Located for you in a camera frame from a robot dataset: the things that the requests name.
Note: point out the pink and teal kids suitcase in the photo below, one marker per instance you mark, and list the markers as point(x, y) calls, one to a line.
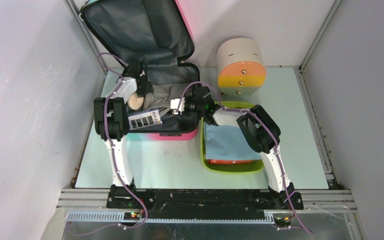
point(146, 35)

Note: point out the green plastic bin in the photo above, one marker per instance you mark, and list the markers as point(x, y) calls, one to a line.
point(253, 167)

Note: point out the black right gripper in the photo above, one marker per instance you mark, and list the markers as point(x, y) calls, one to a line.
point(187, 98)

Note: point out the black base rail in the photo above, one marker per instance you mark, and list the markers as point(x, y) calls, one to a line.
point(203, 204)

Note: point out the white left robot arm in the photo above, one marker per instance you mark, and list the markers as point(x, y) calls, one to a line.
point(112, 124)

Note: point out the light blue garment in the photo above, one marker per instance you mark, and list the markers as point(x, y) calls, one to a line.
point(227, 143)

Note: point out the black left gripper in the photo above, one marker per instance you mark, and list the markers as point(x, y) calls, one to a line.
point(148, 89)

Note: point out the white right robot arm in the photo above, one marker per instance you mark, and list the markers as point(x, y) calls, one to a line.
point(260, 131)

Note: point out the grey ribbed garment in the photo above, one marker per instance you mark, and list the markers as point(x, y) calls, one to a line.
point(161, 96)

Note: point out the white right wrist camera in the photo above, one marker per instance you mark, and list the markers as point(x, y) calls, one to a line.
point(177, 105)

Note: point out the beige orange round storage box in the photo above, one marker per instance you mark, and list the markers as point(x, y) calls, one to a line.
point(240, 67)

